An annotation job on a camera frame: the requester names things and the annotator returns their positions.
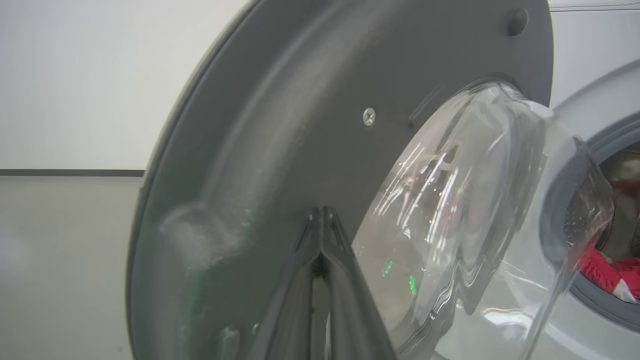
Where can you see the white washing machine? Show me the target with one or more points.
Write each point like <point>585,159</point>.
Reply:
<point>590,50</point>

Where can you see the silver Phillips screw head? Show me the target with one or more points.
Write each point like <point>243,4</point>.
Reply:
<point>369,116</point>

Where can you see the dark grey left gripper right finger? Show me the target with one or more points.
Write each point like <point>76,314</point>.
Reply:
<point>352,315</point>

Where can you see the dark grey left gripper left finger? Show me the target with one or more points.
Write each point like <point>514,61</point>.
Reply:
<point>290,310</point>

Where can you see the grey washing machine door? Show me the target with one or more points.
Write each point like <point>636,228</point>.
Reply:
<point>280,125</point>

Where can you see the red and white garment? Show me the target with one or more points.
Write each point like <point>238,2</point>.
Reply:
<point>602,272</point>

